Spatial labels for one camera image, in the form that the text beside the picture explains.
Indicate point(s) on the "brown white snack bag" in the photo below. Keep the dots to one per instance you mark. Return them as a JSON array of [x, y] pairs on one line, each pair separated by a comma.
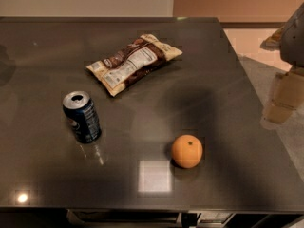
[[126, 67]]

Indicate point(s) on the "blue pepsi can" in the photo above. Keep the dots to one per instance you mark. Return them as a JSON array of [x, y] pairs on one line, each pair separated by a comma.
[[82, 116]]

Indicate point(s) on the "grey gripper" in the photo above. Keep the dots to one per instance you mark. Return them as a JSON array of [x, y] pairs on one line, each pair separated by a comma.
[[294, 42]]

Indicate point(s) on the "orange fruit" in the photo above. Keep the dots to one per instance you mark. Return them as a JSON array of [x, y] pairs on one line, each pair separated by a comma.
[[186, 151]]

